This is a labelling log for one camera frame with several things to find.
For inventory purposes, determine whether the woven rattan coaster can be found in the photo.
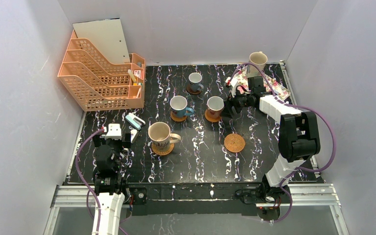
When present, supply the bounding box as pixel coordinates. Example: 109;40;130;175
224;133;246;153
151;143;174;156

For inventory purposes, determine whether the dark wooden coaster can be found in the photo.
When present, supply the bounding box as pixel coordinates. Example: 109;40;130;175
187;86;202;95

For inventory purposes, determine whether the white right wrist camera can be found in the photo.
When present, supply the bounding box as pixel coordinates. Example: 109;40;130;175
225;77;244;97

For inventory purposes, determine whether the aluminium frame rail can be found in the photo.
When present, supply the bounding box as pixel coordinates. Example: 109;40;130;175
44;183;349;235

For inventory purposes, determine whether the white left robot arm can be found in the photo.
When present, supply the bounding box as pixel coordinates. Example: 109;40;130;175
92;130;131;235

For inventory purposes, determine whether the white and red mug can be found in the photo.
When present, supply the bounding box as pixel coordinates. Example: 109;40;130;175
207;96;224;120

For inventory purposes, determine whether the white board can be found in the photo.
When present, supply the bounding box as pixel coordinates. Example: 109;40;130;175
73;18;131;64

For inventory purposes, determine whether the light wooden coaster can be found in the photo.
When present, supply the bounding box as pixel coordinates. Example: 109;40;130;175
170;112;187;122
204;110;221;123

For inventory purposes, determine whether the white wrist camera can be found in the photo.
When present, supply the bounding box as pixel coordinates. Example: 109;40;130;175
105;123;122;140
225;77;244;97

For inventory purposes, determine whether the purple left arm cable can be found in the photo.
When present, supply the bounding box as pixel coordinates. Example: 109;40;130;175
75;127;129;235

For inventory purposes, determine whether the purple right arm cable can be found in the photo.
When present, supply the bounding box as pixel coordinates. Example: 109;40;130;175
226;62;337;224

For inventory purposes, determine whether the small grey mug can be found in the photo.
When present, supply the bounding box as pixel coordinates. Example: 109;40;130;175
188;72;204;91

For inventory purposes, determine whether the floral tray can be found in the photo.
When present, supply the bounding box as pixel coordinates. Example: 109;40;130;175
230;68;291;101

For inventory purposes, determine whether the orange plastic file organizer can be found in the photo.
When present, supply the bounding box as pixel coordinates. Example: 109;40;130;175
58;32;146;111

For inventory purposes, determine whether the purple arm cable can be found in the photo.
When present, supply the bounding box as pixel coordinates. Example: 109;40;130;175
226;62;337;224
75;127;129;235

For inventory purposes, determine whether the tall beige mug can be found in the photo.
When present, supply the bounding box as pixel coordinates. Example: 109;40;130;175
246;51;268;77

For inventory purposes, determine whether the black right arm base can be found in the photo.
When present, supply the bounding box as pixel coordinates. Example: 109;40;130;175
233;182;293;224

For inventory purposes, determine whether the blue patterned mug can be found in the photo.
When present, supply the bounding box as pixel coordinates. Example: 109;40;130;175
170;95;194;118

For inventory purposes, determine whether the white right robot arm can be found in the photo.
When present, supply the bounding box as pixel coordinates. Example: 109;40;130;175
221;76;321;188

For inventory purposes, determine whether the white and pink stapler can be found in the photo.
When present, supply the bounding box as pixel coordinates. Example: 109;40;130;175
130;129;139;143

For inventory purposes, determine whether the large beige floral mug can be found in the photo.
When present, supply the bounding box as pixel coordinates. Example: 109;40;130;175
148;122;182;150

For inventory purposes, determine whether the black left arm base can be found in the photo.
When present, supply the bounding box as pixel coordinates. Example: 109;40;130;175
115;179;147;212

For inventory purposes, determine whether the light blue stapler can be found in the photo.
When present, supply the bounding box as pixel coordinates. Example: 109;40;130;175
125;113;146;131

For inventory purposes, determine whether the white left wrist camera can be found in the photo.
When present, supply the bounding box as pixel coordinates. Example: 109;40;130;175
105;123;122;140

